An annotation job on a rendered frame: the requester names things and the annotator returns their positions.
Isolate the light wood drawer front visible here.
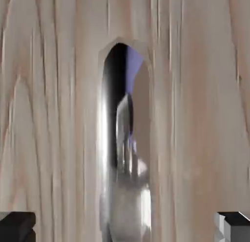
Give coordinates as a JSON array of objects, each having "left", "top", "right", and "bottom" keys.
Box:
[{"left": 0, "top": 0, "right": 250, "bottom": 242}]

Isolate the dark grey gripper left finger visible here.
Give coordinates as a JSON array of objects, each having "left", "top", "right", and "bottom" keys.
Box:
[{"left": 0, "top": 211, "right": 37, "bottom": 242}]

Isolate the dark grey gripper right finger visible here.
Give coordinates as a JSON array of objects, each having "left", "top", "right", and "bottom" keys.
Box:
[{"left": 213, "top": 211, "right": 250, "bottom": 242}]

